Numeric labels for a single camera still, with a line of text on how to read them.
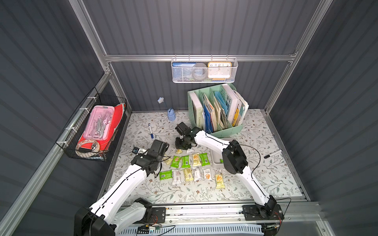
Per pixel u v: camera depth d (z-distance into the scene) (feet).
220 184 2.71
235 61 2.92
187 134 2.48
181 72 2.77
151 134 3.45
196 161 3.00
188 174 2.84
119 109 2.57
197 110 2.85
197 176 2.77
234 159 2.00
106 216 1.28
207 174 2.84
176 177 2.80
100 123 2.37
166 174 2.84
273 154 3.11
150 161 1.78
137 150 2.27
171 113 3.56
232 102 3.04
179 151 3.07
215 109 2.91
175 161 2.99
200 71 2.85
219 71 2.90
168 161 3.01
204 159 3.02
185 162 2.99
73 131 2.08
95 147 2.19
